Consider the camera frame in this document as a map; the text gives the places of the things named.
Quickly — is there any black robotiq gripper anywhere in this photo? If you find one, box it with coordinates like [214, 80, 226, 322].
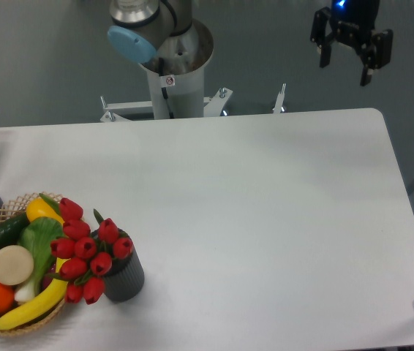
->
[310, 0, 393, 86]

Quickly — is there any red tulip bouquet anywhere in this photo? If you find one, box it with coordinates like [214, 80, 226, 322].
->
[39, 193, 136, 304]

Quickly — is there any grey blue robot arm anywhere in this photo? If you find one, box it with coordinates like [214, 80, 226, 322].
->
[108, 1, 394, 86]

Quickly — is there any dark grey ribbed vase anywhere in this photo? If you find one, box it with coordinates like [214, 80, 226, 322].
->
[89, 230, 145, 302]

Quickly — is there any yellow lemon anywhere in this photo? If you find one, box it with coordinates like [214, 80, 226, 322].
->
[26, 197, 64, 224]

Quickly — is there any green bok choy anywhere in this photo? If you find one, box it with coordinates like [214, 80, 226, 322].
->
[15, 217, 64, 305]

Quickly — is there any woven wicker basket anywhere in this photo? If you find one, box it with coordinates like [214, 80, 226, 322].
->
[0, 193, 65, 338]

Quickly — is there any yellow banana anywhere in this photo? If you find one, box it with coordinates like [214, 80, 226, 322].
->
[0, 257, 69, 331]

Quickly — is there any green cucumber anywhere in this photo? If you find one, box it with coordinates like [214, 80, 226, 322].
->
[0, 213, 30, 249]

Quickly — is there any beige round disc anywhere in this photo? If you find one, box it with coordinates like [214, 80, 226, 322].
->
[0, 245, 34, 286]

